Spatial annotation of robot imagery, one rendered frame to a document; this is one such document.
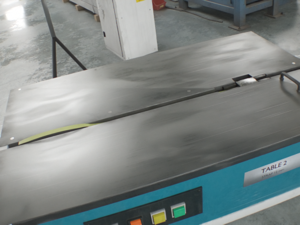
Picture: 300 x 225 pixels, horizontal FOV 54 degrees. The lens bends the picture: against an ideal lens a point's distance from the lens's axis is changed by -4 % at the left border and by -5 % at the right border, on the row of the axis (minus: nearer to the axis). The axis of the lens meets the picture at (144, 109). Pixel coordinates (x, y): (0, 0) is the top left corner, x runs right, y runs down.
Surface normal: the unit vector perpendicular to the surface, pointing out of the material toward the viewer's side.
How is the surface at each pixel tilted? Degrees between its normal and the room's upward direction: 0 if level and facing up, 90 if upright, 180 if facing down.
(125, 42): 90
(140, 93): 0
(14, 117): 0
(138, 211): 90
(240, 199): 90
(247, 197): 90
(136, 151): 0
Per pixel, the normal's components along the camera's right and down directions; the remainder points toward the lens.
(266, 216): -0.14, -0.82
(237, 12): -0.86, 0.37
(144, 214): 0.27, 0.51
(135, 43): 0.49, 0.43
